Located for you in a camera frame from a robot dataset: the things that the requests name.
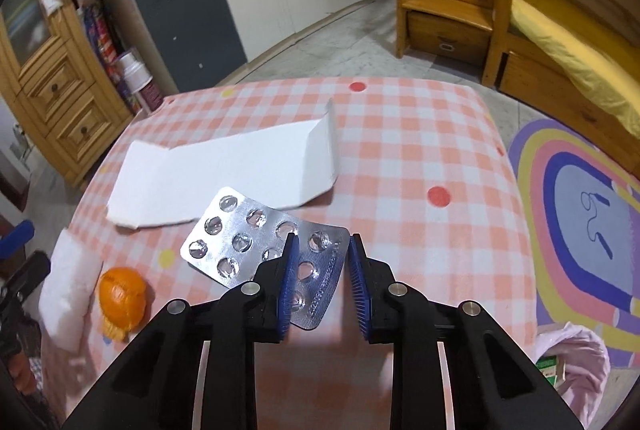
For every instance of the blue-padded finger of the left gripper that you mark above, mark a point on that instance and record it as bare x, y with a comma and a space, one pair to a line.
16, 239

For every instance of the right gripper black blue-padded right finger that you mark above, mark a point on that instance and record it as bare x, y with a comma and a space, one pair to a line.
449, 359

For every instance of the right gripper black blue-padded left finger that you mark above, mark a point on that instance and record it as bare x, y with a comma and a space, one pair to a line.
196, 358

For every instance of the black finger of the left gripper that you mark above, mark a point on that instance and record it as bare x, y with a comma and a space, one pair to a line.
26, 279

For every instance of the silver pill blister pack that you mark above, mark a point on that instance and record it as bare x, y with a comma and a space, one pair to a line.
236, 234

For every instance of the pink trash bag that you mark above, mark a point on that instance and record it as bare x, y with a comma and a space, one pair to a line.
587, 366

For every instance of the green medicine box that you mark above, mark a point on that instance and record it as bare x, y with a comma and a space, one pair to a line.
552, 368

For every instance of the orange peel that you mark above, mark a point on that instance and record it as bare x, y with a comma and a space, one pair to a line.
122, 299

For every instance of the wooden drawer cabinet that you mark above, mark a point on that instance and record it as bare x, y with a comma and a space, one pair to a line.
56, 88

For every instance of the white spray bottle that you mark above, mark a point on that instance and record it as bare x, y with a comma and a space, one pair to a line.
139, 80

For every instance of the rainbow floor rug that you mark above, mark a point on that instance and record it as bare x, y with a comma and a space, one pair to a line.
582, 211

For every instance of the pink checkered tablecloth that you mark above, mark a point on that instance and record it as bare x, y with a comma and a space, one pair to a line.
424, 179

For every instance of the white flattened cardboard box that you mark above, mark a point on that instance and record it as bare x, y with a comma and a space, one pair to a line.
282, 167

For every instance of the wooden bed with yellow sheet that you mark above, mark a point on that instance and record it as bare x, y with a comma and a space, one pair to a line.
577, 61

